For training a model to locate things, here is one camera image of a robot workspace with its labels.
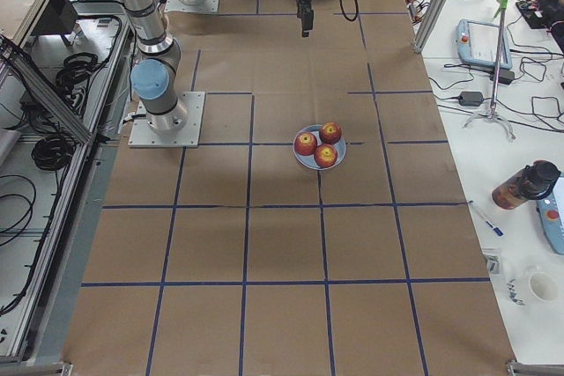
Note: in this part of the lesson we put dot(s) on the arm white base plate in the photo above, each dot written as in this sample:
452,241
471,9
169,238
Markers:
179,128

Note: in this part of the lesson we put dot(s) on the dark water bottle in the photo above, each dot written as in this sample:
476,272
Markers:
533,182

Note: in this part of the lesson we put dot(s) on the aluminium frame post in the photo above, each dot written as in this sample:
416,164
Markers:
434,2

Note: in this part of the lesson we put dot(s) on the black power adapter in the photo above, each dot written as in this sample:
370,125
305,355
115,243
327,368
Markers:
470,99

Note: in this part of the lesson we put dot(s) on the red apple on plate front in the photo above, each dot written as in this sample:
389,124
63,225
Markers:
325,156

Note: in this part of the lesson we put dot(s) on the red apple on plate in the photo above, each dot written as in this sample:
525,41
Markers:
330,133
325,156
305,143

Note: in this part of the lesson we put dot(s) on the silver tripod stand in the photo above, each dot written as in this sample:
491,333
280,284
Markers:
490,114

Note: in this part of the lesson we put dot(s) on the blue teach pendant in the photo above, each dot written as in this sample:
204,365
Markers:
476,43
550,210

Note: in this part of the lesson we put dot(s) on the light blue plate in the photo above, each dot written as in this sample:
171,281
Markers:
308,161

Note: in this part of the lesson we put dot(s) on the red apple on plate back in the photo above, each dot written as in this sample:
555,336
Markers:
330,133

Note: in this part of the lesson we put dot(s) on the red apple on plate left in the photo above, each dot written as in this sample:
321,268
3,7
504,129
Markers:
305,143

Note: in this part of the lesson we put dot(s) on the blue white pen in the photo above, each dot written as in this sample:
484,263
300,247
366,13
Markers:
493,227

